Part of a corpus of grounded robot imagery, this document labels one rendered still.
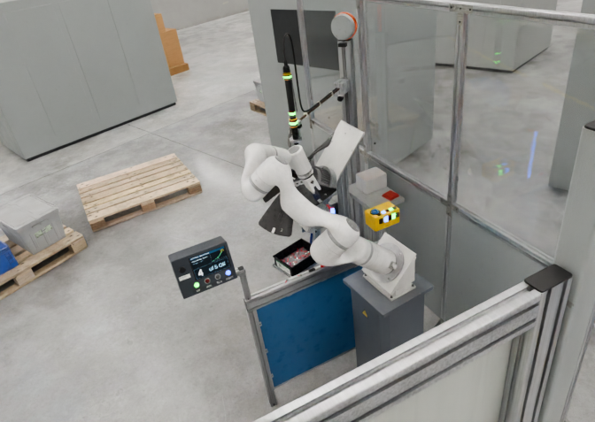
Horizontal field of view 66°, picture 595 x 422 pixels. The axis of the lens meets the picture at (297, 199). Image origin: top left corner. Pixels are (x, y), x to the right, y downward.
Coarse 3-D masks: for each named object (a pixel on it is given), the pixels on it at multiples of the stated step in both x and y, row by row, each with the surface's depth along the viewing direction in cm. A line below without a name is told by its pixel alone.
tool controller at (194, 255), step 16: (208, 240) 214; (224, 240) 209; (176, 256) 204; (192, 256) 201; (208, 256) 204; (224, 256) 207; (176, 272) 200; (192, 272) 203; (208, 272) 206; (224, 272) 209; (192, 288) 204; (208, 288) 207
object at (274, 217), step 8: (280, 200) 266; (272, 208) 267; (280, 208) 265; (264, 216) 268; (272, 216) 266; (280, 216) 265; (288, 216) 264; (264, 224) 268; (272, 224) 266; (280, 224) 264; (288, 224) 263; (280, 232) 263; (288, 232) 262
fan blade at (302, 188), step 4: (304, 184) 257; (300, 188) 253; (304, 188) 252; (324, 188) 247; (328, 188) 246; (332, 188) 244; (300, 192) 251; (304, 192) 250; (308, 192) 248; (320, 192) 246; (324, 192) 244; (328, 192) 242; (332, 192) 241; (308, 196) 245; (312, 196) 244; (324, 196) 241; (308, 200) 244; (312, 200) 242; (316, 204) 239
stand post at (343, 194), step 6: (342, 174) 282; (342, 180) 285; (336, 186) 294; (342, 186) 287; (348, 186) 288; (336, 192) 297; (342, 192) 290; (348, 192) 291; (342, 198) 294; (348, 198) 293; (342, 204) 296; (348, 204) 295; (342, 210) 299; (348, 210) 297; (348, 216) 301
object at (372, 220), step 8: (376, 208) 248; (384, 208) 247; (392, 208) 246; (368, 216) 246; (376, 216) 242; (384, 216) 242; (368, 224) 249; (376, 224) 242; (384, 224) 245; (392, 224) 248
